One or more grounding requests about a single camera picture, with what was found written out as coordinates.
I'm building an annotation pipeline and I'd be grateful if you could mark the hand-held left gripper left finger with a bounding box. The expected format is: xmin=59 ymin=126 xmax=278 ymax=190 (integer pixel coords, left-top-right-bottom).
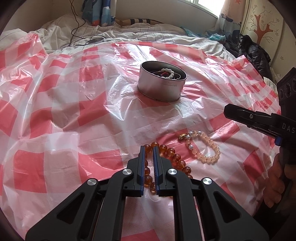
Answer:
xmin=25 ymin=146 xmax=146 ymax=241

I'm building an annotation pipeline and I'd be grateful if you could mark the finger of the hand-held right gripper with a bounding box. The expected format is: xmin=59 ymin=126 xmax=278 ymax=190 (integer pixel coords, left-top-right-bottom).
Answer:
xmin=224 ymin=103 xmax=282 ymax=146

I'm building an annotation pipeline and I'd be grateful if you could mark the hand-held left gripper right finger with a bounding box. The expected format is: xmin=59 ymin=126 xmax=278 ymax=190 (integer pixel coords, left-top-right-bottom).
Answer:
xmin=153 ymin=146 xmax=270 ymax=241

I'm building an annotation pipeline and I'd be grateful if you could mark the amber bead bracelet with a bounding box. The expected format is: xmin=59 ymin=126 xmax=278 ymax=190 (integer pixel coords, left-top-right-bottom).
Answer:
xmin=139 ymin=142 xmax=192 ymax=193

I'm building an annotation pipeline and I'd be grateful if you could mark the pink bead bracelet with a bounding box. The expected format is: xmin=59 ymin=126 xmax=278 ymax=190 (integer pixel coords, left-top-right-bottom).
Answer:
xmin=178 ymin=131 xmax=221 ymax=164

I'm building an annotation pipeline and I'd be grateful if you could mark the round metal tin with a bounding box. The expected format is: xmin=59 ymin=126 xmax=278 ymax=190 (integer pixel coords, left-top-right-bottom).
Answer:
xmin=137 ymin=61 xmax=187 ymax=102

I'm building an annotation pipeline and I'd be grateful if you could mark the white bead bracelet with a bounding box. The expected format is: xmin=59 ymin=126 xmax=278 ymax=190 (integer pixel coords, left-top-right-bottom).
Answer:
xmin=159 ymin=67 xmax=178 ymax=80

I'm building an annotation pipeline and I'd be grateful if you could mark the person's right hand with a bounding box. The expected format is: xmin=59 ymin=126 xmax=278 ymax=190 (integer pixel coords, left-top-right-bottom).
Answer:
xmin=264 ymin=152 xmax=291 ymax=208

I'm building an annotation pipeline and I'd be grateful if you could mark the black puffer jacket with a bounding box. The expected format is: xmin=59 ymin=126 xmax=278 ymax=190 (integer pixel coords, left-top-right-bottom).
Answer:
xmin=225 ymin=31 xmax=273 ymax=77

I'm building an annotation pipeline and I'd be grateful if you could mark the blue plastic bag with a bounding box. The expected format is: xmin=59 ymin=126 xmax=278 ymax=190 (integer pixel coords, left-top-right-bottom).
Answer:
xmin=187 ymin=32 xmax=226 ymax=44

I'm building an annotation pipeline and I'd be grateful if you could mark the red checkered plastic sheet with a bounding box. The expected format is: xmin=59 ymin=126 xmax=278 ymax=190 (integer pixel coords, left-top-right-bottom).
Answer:
xmin=0 ymin=31 xmax=281 ymax=241

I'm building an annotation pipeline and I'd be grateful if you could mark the cream wardrobe with tree print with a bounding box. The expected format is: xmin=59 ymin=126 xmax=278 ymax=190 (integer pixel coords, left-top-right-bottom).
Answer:
xmin=240 ymin=0 xmax=296 ymax=71

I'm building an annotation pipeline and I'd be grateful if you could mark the pink boat print curtain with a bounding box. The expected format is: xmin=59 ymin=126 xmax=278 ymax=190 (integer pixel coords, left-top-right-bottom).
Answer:
xmin=217 ymin=0 xmax=244 ymax=44

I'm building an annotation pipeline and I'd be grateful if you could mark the window with metal grille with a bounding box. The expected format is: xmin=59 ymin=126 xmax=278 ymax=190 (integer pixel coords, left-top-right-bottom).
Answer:
xmin=185 ymin=0 xmax=223 ymax=18

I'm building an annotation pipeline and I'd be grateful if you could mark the white striped bedsheet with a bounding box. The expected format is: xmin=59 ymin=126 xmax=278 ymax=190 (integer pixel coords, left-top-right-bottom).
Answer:
xmin=0 ymin=13 xmax=232 ymax=61

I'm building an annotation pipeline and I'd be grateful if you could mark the round silver disc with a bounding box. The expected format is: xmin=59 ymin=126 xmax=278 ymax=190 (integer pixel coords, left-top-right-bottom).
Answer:
xmin=86 ymin=37 xmax=104 ymax=45

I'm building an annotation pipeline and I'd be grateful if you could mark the tan black-striped pillow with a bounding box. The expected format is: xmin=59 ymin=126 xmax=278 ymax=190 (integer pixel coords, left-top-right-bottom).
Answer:
xmin=115 ymin=18 xmax=160 ymax=26

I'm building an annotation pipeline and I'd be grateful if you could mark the blue cartoon print curtain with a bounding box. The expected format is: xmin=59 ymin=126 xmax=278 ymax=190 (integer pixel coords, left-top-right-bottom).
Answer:
xmin=81 ymin=0 xmax=116 ymax=27

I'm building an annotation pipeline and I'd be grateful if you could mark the black charger with cable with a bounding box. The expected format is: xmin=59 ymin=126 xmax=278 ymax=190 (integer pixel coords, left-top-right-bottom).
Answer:
xmin=69 ymin=0 xmax=107 ymax=48

